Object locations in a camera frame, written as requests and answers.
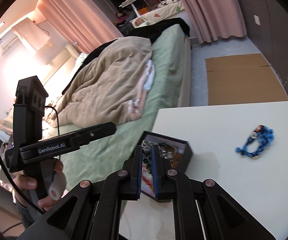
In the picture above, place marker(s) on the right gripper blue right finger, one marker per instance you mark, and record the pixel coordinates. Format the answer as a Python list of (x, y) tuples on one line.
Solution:
[(202, 209)]

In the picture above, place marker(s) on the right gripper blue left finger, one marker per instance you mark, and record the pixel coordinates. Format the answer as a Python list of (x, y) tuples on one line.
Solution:
[(91, 210)]

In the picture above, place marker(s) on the black jewelry box white interior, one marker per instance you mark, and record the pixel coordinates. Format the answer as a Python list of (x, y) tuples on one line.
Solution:
[(177, 151)]

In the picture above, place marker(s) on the person's left hand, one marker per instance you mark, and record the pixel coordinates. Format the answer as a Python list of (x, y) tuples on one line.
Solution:
[(41, 186)]

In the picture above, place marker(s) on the white square table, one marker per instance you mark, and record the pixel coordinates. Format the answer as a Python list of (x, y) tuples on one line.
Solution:
[(214, 132)]

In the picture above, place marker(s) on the beige quilt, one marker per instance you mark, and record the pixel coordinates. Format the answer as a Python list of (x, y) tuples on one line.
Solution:
[(101, 90)]

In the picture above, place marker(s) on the pink white cloth on bed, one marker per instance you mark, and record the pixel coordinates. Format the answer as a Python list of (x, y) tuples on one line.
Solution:
[(136, 106)]

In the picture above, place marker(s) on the flat brown cardboard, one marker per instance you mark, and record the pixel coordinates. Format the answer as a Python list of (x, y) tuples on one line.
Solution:
[(241, 79)]

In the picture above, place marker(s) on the pink curtain by bed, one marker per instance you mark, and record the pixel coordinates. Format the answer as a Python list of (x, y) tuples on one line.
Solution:
[(81, 22)]

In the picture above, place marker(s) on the green sheet bed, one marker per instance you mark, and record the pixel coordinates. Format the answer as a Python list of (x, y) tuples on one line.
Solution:
[(102, 157)]

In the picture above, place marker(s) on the black garment on bed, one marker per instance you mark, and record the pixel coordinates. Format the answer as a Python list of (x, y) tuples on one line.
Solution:
[(151, 32)]

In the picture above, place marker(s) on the white folding table background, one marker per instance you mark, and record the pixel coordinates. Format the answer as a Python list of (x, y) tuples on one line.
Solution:
[(149, 4)]

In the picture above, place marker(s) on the floral bedding in background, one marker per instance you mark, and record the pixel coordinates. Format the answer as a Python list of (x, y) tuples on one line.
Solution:
[(164, 10)]

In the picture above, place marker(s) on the white wall socket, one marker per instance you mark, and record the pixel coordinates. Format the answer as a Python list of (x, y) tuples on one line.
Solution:
[(257, 20)]

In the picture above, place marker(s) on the pink curtain by wall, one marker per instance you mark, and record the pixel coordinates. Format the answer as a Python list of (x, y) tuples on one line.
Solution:
[(214, 19)]

